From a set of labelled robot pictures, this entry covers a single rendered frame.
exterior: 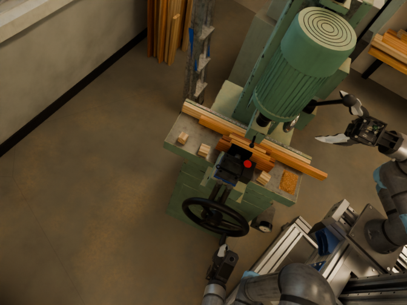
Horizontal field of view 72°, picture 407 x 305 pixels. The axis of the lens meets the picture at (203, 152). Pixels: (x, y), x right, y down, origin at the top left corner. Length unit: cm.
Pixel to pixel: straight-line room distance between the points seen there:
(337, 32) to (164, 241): 155
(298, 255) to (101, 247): 123
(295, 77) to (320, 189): 175
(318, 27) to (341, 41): 7
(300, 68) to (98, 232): 157
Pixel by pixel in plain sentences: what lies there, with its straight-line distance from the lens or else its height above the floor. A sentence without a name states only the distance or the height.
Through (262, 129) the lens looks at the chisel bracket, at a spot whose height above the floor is 107.
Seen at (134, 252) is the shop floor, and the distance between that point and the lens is 193.
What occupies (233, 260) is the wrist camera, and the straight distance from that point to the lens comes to 110.
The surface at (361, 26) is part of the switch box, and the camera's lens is 117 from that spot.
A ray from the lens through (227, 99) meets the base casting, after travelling 151.
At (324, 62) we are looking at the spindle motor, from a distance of 81.
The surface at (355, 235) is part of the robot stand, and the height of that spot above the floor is 82.
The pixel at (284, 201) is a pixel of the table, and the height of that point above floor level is 87.
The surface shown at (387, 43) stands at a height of 62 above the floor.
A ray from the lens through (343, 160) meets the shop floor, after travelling 279.
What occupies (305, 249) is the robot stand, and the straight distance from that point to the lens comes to 202.
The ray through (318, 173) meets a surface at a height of 94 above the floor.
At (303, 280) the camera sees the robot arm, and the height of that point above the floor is 130.
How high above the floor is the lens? 191
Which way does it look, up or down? 59 degrees down
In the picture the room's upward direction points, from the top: 25 degrees clockwise
